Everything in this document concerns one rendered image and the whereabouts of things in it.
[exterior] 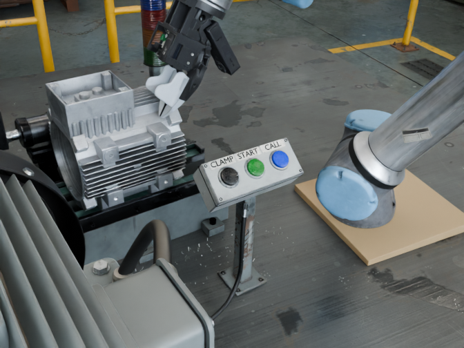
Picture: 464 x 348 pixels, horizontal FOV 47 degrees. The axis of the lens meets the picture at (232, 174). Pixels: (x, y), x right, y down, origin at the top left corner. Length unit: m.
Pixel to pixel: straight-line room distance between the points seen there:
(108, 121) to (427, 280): 0.67
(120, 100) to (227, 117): 0.69
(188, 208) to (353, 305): 0.37
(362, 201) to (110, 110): 0.46
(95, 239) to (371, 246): 0.55
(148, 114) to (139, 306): 0.71
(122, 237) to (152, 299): 0.76
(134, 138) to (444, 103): 0.51
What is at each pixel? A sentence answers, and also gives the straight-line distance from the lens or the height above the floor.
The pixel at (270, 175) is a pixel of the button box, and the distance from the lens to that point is 0.87.
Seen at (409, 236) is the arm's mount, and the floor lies 0.82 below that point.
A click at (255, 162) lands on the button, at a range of 0.86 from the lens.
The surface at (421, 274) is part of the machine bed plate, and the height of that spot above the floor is 0.80.
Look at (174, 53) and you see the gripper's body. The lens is 0.91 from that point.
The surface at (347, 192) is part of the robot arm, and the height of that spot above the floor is 0.99.
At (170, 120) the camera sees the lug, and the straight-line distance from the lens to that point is 0.98.
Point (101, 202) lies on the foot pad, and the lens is 1.01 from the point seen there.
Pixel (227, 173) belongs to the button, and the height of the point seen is 1.07.
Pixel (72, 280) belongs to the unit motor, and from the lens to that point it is 0.28.
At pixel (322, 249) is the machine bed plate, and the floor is 0.80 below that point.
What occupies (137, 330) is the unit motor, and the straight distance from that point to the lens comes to 0.30.
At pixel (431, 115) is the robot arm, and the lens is 0.89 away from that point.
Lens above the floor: 1.54
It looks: 34 degrees down
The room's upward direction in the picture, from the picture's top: 2 degrees clockwise
